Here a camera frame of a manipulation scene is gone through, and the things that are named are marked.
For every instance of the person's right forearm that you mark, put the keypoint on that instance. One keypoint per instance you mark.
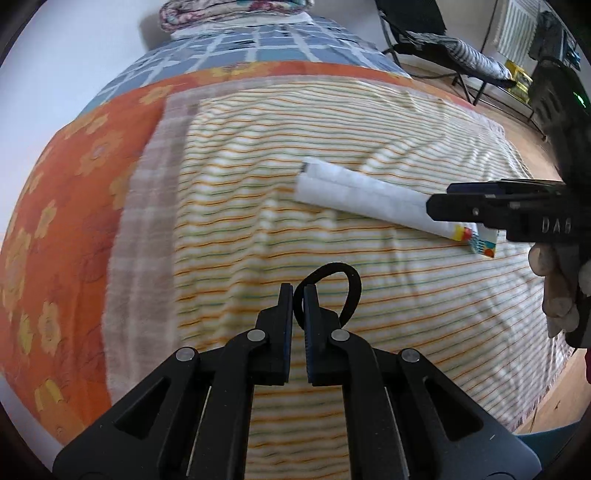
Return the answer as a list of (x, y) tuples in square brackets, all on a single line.
[(588, 367)]

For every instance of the folded floral quilt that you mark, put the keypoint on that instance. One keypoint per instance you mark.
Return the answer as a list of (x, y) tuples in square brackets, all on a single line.
[(207, 11)]

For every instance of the yellow green box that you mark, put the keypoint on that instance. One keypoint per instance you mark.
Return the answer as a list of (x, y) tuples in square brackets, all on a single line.
[(519, 76)]

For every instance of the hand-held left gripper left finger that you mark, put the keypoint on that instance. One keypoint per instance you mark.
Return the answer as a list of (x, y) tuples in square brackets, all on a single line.
[(281, 341)]

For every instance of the striped cream blanket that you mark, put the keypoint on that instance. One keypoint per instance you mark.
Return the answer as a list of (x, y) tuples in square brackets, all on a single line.
[(231, 230)]

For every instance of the fringed plaid blanket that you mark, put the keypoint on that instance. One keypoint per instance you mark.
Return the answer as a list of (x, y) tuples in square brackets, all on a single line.
[(147, 207)]

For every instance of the person's right hand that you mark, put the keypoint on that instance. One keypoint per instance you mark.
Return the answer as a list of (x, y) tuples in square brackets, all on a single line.
[(556, 290)]

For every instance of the striped grey cushion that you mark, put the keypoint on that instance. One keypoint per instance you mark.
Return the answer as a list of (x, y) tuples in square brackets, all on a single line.
[(471, 57)]

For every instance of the black folding chair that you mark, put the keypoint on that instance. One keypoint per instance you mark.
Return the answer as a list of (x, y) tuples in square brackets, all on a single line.
[(415, 14)]

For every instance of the white radiator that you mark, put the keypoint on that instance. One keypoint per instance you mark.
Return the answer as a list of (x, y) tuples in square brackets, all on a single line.
[(517, 27)]

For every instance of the dark bag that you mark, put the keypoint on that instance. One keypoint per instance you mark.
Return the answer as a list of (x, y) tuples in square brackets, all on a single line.
[(551, 34)]

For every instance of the long white tube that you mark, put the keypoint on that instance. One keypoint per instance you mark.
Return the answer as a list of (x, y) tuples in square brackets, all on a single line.
[(360, 194)]

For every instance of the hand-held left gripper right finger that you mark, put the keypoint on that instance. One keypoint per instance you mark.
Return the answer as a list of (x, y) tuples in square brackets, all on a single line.
[(316, 350)]

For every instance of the blue patchwork bed sheet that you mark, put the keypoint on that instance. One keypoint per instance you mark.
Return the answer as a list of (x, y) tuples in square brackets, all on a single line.
[(277, 44)]

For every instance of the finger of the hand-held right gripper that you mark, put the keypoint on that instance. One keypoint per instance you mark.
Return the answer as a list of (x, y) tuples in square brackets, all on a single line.
[(466, 207), (508, 188)]

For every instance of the orange floral bed sheet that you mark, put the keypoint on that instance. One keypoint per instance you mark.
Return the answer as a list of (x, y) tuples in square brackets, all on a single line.
[(69, 207)]

